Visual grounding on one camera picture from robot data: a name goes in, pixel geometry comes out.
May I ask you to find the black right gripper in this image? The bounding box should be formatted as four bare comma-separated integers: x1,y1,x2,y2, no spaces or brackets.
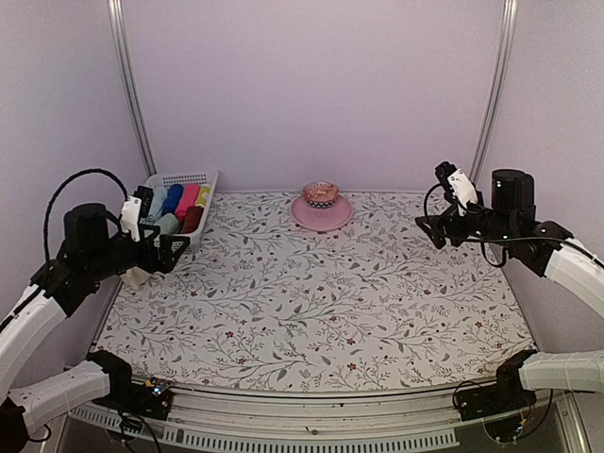
416,193,516,249

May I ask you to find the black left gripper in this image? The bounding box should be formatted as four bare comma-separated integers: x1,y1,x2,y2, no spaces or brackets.
87,223,192,282

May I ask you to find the green panda towel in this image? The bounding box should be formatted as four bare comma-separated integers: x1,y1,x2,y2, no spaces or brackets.
154,212,180,235

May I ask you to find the dark red towel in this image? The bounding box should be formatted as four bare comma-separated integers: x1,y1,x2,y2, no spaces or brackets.
180,206,204,234

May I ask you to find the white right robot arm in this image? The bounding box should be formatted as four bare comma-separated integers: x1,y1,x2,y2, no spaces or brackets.
415,161,603,411

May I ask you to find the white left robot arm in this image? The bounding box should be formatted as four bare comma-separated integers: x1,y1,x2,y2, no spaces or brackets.
1,198,190,451

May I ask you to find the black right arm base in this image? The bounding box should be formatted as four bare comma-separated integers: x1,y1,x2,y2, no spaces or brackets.
452,350,537,444

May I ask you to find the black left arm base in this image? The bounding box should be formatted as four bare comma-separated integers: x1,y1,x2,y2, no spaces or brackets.
86,350,174,421

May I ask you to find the white cup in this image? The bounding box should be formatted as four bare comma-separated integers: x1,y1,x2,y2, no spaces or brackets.
120,267,151,291

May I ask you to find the light blue rolled towel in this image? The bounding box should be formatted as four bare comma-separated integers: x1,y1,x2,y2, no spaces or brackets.
140,186,168,225

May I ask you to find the dark blue rolled towel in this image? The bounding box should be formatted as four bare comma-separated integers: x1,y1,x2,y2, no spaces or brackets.
161,184,184,215

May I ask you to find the pink rolled towel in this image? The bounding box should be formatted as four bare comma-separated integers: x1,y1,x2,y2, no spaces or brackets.
175,183,200,222

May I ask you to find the yellow green rolled towel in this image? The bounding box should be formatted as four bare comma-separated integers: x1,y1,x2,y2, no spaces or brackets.
194,184,211,208

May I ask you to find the white plastic basket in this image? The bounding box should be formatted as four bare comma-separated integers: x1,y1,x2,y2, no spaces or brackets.
144,171,219,253

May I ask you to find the pink plate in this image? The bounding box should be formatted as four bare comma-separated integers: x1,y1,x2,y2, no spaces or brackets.
291,195,353,232

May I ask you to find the patterned small bowl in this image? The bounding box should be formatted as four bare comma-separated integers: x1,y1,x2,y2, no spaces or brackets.
302,181,340,209

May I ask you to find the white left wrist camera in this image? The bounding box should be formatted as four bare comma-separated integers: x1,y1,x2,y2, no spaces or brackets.
119,186,154,243

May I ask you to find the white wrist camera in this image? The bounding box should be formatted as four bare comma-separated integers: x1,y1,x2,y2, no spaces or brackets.
435,161,478,208
119,186,154,243

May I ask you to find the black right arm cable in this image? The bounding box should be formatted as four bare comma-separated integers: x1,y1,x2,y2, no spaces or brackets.
422,181,604,270

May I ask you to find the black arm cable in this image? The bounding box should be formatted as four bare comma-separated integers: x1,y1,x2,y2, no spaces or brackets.
422,181,604,270
42,168,129,260

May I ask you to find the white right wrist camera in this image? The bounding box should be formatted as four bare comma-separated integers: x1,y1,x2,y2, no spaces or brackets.
435,161,478,208

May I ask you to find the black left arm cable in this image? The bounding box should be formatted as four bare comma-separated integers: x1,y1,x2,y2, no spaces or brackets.
42,168,129,260

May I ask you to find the aluminium front rail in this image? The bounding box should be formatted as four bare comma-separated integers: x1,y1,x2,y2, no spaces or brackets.
42,381,596,452

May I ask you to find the right aluminium frame post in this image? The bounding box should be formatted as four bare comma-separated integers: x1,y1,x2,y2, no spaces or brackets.
470,0,519,184

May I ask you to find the aluminium frame post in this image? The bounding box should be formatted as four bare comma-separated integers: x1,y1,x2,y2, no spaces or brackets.
107,0,157,176
470,0,519,184

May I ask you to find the left aluminium frame post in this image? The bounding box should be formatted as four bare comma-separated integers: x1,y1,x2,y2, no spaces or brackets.
107,0,157,176

